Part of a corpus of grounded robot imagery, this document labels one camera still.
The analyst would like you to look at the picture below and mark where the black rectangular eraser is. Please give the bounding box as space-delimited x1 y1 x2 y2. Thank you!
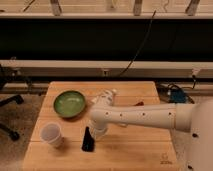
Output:
82 127 94 152

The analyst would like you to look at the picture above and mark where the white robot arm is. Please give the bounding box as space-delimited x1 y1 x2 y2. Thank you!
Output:
89 100 213 171

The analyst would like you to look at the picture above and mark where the green ceramic bowl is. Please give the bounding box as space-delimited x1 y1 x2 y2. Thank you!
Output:
53 90 86 118

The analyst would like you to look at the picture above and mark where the blue box on floor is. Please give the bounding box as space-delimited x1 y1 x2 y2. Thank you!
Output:
170 90 186 103

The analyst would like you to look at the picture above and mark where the white paper cup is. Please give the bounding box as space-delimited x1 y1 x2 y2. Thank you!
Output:
40 123 63 148

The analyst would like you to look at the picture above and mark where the black office chair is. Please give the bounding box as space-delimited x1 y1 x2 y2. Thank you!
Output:
0 64 24 141

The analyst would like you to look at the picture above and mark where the brown brush handle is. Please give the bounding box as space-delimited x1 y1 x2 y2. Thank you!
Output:
135 102 144 106

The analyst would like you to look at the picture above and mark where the black floor cable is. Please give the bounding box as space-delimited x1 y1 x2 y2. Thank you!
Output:
159 75 198 104

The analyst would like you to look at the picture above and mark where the black hanging cable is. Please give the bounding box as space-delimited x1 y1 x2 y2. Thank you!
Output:
118 10 157 77

